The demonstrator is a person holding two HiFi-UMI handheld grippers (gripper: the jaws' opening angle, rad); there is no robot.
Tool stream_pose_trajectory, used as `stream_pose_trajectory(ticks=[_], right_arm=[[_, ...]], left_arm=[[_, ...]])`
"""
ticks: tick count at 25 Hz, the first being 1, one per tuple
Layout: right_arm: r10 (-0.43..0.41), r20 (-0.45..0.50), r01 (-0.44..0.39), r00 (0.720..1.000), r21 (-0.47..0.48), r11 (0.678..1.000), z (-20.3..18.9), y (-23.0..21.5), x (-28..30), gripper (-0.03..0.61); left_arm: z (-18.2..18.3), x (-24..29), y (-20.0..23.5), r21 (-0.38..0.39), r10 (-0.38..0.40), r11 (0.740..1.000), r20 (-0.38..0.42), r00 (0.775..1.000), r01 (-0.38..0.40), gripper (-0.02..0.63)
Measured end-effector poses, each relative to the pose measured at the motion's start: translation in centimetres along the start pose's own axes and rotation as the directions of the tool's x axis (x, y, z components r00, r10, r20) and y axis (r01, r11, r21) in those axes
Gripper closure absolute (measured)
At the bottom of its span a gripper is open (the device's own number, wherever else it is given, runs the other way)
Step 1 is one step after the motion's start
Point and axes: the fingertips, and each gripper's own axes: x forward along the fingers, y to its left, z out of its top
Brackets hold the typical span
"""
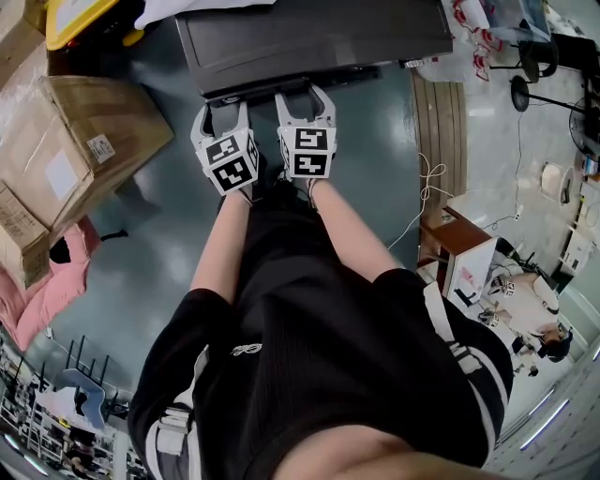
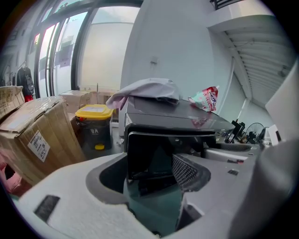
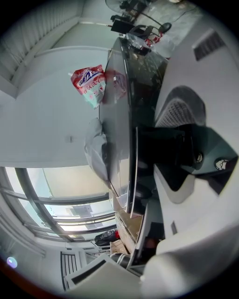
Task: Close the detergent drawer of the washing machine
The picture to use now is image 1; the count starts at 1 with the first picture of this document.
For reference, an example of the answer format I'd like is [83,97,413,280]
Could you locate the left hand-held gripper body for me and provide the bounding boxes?
[194,127,261,196]

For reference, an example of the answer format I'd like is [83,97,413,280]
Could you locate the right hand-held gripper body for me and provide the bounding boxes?
[276,121,339,180]

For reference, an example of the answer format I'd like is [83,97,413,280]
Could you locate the person's right forearm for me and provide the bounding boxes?
[307,177,407,285]

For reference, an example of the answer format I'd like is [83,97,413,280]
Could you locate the person's left forearm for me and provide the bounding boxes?
[189,187,250,307]

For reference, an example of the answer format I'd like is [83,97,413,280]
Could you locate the person's black trousers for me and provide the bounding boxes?
[233,180,349,293]

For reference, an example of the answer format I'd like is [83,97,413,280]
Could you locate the brown slatted wooden pallet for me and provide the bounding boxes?
[411,71,470,227]

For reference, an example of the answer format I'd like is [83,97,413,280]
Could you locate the large cardboard box white label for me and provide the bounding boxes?
[0,74,176,232]

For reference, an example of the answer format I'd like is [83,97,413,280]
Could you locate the pale crumpled cloth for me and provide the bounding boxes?
[132,0,277,32]

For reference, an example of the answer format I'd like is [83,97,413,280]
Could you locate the white red-printed plastic bags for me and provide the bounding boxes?
[415,0,506,84]

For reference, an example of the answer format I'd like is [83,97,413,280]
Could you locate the black bin yellow lid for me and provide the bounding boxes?
[45,0,147,51]

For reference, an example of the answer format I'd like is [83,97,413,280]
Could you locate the brown wooden stool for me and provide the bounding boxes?
[415,205,494,283]

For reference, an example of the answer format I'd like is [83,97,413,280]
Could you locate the black standing fan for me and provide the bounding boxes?
[508,73,600,157]

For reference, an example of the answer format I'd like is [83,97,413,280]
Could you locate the white table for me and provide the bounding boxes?
[442,235,502,311]

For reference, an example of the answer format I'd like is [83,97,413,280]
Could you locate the small cardboard box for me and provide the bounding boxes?
[0,180,53,293]

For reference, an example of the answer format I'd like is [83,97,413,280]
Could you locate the black chair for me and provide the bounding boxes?
[486,26,563,86]

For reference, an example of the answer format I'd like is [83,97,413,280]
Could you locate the person's black shirt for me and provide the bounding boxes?
[127,267,515,480]

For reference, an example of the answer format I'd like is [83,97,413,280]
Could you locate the white round basket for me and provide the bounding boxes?
[540,160,577,206]

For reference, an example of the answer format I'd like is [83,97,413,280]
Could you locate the blue chair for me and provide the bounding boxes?
[59,367,108,431]

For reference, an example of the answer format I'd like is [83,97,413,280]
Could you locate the person's face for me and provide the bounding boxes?
[271,424,489,480]

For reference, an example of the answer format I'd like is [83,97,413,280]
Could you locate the white storage shelves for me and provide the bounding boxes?
[0,337,138,480]

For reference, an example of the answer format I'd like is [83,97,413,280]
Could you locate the white cable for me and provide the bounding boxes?
[385,151,457,253]

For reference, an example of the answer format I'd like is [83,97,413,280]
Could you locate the white harness strap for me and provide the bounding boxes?
[422,282,480,377]
[144,346,211,480]

